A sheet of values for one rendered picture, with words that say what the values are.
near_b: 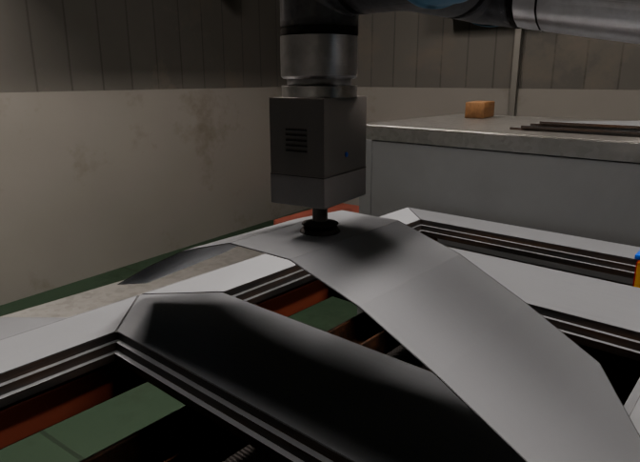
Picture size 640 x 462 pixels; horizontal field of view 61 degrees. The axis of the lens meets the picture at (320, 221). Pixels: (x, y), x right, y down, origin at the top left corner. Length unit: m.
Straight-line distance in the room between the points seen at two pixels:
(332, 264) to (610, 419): 0.26
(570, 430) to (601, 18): 0.33
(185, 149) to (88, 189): 0.77
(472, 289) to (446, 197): 0.88
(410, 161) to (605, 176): 0.47
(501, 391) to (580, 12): 0.31
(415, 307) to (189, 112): 3.54
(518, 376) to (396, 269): 0.14
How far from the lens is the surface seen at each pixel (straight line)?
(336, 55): 0.52
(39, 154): 3.36
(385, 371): 0.66
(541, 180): 1.32
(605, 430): 0.52
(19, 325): 1.02
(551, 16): 0.54
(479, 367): 0.47
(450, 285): 0.54
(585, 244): 1.23
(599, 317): 0.87
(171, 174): 3.88
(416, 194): 1.46
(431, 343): 0.46
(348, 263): 0.51
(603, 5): 0.52
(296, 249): 0.52
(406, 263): 0.54
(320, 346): 0.70
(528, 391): 0.48
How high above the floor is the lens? 1.17
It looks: 15 degrees down
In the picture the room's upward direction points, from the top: straight up
